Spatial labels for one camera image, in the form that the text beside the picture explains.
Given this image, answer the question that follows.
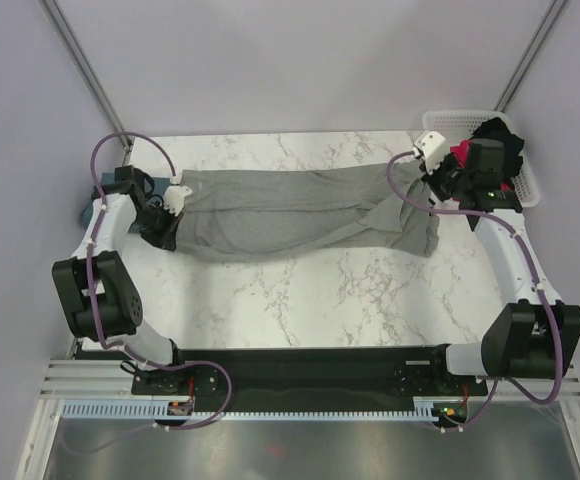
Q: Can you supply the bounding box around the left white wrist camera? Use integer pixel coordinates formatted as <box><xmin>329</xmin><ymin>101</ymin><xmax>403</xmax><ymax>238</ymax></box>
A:
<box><xmin>163</xmin><ymin>185</ymin><xmax>192</xmax><ymax>217</ymax></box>

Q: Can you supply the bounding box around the corner aluminium post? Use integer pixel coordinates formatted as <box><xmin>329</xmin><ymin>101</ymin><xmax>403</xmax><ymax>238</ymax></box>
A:
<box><xmin>38</xmin><ymin>0</ymin><xmax>125</xmax><ymax>139</ymax></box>
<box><xmin>494</xmin><ymin>0</ymin><xmax>571</xmax><ymax>113</ymax></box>

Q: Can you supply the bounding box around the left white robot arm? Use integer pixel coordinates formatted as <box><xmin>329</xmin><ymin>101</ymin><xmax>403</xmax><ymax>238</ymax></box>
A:
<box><xmin>51</xmin><ymin>166</ymin><xmax>190</xmax><ymax>395</ymax></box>

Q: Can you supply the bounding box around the white slotted cable duct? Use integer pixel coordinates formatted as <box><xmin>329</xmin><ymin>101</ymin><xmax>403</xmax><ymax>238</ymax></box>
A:
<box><xmin>61</xmin><ymin>397</ymin><xmax>464</xmax><ymax>422</ymax></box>

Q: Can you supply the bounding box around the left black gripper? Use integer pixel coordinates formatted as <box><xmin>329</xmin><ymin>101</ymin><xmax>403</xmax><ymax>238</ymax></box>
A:
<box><xmin>130</xmin><ymin>202</ymin><xmax>183</xmax><ymax>253</ymax></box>

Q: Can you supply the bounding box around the left corner aluminium post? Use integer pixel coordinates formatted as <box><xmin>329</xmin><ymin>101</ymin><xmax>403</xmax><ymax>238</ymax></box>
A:
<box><xmin>38</xmin><ymin>0</ymin><xmax>125</xmax><ymax>139</ymax></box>

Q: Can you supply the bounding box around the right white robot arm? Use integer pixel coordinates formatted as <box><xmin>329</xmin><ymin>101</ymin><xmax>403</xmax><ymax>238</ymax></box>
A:
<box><xmin>415</xmin><ymin>131</ymin><xmax>580</xmax><ymax>402</ymax></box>

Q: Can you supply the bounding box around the black t shirt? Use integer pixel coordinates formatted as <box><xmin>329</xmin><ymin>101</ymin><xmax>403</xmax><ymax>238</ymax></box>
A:
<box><xmin>471</xmin><ymin>117</ymin><xmax>525</xmax><ymax>190</ymax></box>

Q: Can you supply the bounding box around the white plastic basket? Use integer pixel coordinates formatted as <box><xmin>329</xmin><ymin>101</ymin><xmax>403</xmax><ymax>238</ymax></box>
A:
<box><xmin>422</xmin><ymin>109</ymin><xmax>541</xmax><ymax>209</ymax></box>

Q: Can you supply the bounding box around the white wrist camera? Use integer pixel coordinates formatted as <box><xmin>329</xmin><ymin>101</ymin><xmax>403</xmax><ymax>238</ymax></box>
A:
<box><xmin>163</xmin><ymin>185</ymin><xmax>192</xmax><ymax>217</ymax></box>
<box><xmin>413</xmin><ymin>131</ymin><xmax>450</xmax><ymax>174</ymax></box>

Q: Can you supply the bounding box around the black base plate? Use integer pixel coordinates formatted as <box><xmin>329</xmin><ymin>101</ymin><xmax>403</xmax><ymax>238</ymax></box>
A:
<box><xmin>76</xmin><ymin>346</ymin><xmax>488</xmax><ymax>411</ymax></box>

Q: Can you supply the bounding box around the grey t shirt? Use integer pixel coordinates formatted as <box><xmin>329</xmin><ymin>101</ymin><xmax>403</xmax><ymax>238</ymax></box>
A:
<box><xmin>175</xmin><ymin>162</ymin><xmax>439</xmax><ymax>262</ymax></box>

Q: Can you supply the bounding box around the right corner aluminium post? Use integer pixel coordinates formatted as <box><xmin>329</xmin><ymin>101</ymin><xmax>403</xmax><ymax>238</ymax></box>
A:
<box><xmin>494</xmin><ymin>0</ymin><xmax>571</xmax><ymax>113</ymax></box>

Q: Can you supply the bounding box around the red t shirt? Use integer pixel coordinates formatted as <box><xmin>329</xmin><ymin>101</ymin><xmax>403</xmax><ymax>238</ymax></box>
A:
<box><xmin>450</xmin><ymin>140</ymin><xmax>471</xmax><ymax>168</ymax></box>

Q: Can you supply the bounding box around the aluminium frame rail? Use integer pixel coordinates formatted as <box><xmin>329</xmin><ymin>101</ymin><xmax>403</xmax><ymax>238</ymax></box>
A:
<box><xmin>41</xmin><ymin>360</ymin><xmax>580</xmax><ymax>402</ymax></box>

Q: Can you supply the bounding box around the folded blue t shirt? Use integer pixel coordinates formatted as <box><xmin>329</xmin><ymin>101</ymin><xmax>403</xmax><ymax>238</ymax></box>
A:
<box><xmin>80</xmin><ymin>171</ymin><xmax>171</xmax><ymax>226</ymax></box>

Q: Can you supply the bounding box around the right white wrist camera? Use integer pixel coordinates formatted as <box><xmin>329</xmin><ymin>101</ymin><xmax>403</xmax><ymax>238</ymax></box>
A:
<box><xmin>413</xmin><ymin>131</ymin><xmax>450</xmax><ymax>174</ymax></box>

